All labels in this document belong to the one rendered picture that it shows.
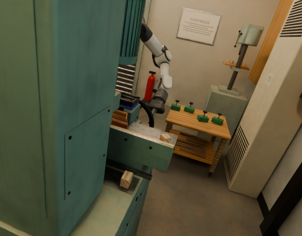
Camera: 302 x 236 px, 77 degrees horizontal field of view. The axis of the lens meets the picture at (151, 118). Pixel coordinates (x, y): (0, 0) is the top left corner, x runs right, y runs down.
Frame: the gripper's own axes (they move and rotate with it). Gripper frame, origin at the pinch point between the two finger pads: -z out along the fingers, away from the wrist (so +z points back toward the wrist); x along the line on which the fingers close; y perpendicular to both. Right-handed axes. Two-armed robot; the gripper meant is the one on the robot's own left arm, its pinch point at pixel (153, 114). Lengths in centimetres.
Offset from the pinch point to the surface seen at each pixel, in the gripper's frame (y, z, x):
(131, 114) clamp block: 22.9, -20.3, 0.5
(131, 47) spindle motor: 57, -19, -6
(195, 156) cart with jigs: -102, 33, -24
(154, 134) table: 17.5, -25.0, -11.8
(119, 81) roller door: -151, 181, 155
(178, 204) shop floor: -90, -23, -21
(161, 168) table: 19.5, -40.2, -20.0
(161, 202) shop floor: -86, -26, -7
